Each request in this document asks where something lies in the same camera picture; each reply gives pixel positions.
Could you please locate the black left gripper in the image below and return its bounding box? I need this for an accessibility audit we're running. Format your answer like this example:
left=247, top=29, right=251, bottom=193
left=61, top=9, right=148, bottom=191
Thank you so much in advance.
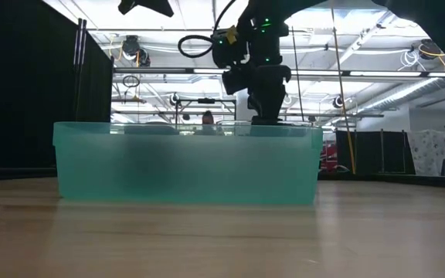
left=117, top=0, right=175, bottom=19

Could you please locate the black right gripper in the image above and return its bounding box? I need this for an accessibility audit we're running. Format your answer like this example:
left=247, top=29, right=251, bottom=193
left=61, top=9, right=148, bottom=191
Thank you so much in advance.
left=245, top=64, right=293, bottom=117

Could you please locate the clear plastic bin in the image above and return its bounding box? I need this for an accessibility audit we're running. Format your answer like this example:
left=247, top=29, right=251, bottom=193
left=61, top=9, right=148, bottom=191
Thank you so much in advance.
left=217, top=119, right=313, bottom=138

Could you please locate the ceiling light strip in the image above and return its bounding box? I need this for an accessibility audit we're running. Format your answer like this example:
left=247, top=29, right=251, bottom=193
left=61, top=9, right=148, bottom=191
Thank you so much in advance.
left=113, top=67, right=445, bottom=78

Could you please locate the red cabinet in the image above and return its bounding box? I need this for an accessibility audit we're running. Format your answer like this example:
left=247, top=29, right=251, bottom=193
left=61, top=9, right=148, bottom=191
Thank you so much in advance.
left=320, top=139, right=338, bottom=174

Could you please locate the black curtain pole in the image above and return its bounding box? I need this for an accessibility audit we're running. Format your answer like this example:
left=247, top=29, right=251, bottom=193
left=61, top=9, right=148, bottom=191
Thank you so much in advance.
left=73, top=18, right=82, bottom=121
left=80, top=18, right=89, bottom=121

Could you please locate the teal translucent plastic bin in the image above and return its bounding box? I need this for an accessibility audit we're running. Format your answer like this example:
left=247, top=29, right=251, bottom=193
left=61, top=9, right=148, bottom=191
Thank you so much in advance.
left=52, top=121, right=324, bottom=206

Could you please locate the black partition panel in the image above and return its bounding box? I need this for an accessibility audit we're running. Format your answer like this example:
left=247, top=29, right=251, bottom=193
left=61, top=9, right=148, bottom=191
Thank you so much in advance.
left=335, top=129, right=416, bottom=175

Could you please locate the black curtain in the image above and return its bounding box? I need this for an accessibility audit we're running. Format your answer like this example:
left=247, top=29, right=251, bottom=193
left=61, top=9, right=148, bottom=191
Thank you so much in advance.
left=0, top=0, right=114, bottom=179

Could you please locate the white patterned cloth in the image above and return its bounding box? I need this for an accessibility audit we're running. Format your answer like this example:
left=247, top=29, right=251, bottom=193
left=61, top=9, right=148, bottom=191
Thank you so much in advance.
left=406, top=129, right=445, bottom=178

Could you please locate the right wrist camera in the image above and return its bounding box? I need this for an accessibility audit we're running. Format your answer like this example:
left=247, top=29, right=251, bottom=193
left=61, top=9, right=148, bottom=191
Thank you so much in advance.
left=221, top=69, right=246, bottom=96

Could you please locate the black hanging cable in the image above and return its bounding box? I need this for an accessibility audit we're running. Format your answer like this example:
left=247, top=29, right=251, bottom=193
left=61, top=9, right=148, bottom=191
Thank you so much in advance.
left=290, top=29, right=305, bottom=123

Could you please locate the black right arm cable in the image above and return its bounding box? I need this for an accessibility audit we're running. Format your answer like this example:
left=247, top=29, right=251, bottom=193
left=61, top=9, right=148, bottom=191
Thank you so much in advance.
left=177, top=0, right=246, bottom=59

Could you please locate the black metal stand frame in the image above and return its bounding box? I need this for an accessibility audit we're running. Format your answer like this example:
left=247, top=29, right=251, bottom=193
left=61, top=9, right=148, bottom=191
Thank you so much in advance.
left=174, top=97, right=238, bottom=125

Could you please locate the yellow hanging cable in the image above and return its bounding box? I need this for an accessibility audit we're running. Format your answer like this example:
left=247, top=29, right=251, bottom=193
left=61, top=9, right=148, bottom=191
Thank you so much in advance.
left=329, top=0, right=358, bottom=175

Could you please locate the silver ventilation duct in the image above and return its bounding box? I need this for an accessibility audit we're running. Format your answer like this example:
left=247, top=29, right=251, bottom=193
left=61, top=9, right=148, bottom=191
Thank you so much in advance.
left=361, top=76, right=445, bottom=114

